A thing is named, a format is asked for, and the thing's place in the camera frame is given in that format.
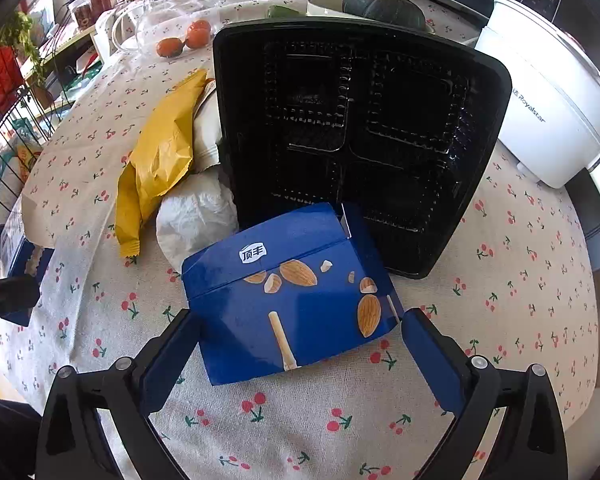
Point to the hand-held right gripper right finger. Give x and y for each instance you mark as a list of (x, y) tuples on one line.
[(436, 367)]

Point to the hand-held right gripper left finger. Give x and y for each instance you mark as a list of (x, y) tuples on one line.
[(163, 367)]

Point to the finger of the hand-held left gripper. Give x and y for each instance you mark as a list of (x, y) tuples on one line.
[(7, 297)]

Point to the blue printed packet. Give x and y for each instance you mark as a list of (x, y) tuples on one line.
[(22, 260)]

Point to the blue almond snack box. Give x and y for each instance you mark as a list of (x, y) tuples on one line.
[(280, 320)]

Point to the white plastic bag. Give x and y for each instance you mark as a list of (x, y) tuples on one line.
[(194, 220)]

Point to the yellow packet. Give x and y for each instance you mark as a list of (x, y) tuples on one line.
[(159, 160)]

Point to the black plastic food tray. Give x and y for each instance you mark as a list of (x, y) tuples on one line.
[(380, 160)]

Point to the beige paper packet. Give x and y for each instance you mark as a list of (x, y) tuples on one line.
[(207, 130)]

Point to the cherry print tablecloth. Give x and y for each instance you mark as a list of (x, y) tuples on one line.
[(530, 285)]

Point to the green potted plant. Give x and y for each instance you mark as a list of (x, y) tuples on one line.
[(24, 42)]

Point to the wooden shelf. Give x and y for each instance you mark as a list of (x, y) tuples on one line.
[(62, 45)]

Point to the white jug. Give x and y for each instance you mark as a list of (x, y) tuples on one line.
[(108, 32)]

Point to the white electric cooking pot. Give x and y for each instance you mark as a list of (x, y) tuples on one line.
[(540, 95)]

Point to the orange tangerine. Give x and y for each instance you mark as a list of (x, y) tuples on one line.
[(198, 26), (168, 47), (199, 40)]

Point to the glass pitcher wooden lid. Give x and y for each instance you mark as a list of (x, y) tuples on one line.
[(152, 15)]

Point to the dark green pumpkin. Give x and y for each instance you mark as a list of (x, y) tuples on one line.
[(380, 5)]

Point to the white ceramic bowl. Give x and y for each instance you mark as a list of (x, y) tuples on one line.
[(325, 6)]

